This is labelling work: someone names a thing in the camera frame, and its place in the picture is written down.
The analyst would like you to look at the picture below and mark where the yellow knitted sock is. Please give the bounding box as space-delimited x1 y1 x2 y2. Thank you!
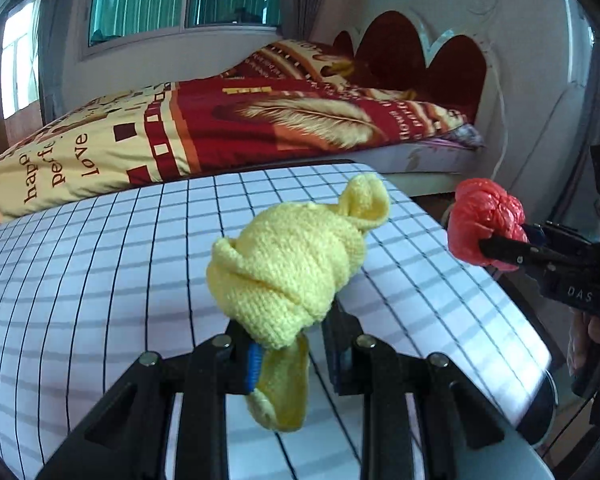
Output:
206 172 392 433

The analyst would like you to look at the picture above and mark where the white checked tablecloth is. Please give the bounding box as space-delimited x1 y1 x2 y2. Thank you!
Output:
0 160 553 480

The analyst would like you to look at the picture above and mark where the white framed window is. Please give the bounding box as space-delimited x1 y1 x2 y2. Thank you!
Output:
82 0 286 61

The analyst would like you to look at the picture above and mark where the red plastic bag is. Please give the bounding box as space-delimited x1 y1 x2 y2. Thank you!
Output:
447 177 529 273

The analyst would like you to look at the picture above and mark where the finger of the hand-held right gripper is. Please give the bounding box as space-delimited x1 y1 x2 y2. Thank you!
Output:
476 236 551 267
521 221 596 248

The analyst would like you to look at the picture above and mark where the red yellow printed quilt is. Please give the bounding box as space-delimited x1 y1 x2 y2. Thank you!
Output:
0 40 468 228

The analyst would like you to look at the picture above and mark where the brown framed window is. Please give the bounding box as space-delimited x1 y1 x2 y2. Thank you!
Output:
0 0 43 118

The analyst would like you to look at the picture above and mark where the purple white mattress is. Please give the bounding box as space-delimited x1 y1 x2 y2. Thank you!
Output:
385 125 486 176

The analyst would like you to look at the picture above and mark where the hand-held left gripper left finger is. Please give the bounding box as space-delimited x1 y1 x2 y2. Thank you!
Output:
35 320 266 480

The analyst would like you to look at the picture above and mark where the person's right hand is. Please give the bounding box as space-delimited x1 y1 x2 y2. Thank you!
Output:
567 310 600 376

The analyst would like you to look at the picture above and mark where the black round trash bin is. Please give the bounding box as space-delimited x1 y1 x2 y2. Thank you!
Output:
515 370 558 448

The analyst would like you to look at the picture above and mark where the dark red headboard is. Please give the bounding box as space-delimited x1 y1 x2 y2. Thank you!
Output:
330 5 511 198

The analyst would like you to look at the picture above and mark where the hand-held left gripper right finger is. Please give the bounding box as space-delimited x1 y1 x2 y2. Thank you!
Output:
320 305 556 480

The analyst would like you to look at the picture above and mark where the grey curtain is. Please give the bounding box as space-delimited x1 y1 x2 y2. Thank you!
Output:
280 0 338 43

